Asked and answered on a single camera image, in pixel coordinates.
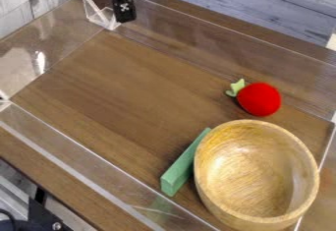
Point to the wooden bowl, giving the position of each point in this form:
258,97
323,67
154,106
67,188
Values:
257,175

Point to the clear acrylic front wall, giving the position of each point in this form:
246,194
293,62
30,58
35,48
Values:
110,198

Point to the clear acrylic corner bracket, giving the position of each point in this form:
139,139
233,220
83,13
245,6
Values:
102,17

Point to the green rectangular block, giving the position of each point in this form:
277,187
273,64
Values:
179,172

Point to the clear acrylic left wall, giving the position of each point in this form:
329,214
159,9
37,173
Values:
37,46

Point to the clear acrylic wall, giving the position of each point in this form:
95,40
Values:
194,35
37,46
110,198

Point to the red felt ball with leaf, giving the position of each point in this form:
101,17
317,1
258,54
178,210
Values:
258,98

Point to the clear acrylic back wall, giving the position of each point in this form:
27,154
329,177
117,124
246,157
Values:
194,35

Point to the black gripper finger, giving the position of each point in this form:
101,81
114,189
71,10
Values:
123,5

